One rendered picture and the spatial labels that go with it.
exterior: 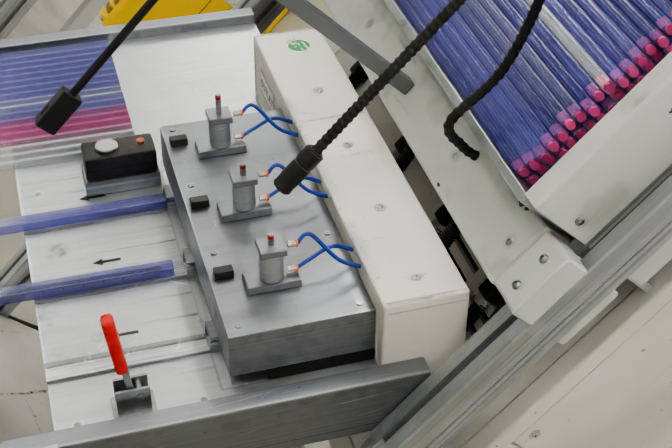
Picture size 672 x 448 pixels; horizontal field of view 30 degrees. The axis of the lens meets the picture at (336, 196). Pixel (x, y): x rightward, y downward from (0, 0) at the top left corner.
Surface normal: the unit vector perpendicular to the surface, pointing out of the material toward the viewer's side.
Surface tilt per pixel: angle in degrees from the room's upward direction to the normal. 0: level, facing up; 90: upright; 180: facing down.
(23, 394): 0
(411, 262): 43
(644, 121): 90
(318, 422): 90
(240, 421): 90
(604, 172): 90
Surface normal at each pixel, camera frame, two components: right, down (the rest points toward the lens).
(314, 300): 0.01, -0.80
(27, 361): 0.67, -0.69
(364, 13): -0.69, -0.43
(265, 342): 0.28, 0.58
